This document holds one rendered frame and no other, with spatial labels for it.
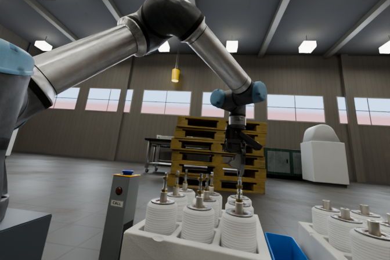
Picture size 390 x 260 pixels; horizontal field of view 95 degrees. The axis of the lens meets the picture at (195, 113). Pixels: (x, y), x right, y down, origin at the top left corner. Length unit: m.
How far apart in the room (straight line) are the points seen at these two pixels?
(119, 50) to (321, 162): 5.23
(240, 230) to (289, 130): 8.05
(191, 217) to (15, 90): 0.47
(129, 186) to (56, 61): 0.45
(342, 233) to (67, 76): 0.82
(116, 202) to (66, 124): 10.05
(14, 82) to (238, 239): 0.55
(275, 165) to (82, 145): 8.21
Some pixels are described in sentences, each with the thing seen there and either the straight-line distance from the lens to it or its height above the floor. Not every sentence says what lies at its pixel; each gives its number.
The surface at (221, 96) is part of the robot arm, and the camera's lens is 0.72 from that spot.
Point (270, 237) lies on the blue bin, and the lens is 0.94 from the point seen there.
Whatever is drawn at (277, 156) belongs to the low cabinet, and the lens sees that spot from 5.96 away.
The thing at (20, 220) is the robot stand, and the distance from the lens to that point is 0.35.
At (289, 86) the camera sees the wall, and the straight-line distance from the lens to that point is 9.10.
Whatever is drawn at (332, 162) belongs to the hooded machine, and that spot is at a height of 0.56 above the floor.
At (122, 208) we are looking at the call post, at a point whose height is 0.21.
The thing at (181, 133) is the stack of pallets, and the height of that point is 0.73.
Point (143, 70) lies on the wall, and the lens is 9.59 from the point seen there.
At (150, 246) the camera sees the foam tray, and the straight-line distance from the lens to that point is 0.60.
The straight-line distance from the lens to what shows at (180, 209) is 0.72.
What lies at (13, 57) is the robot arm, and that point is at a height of 0.50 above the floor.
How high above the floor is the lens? 0.39
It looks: 14 degrees up
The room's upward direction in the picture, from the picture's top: 5 degrees clockwise
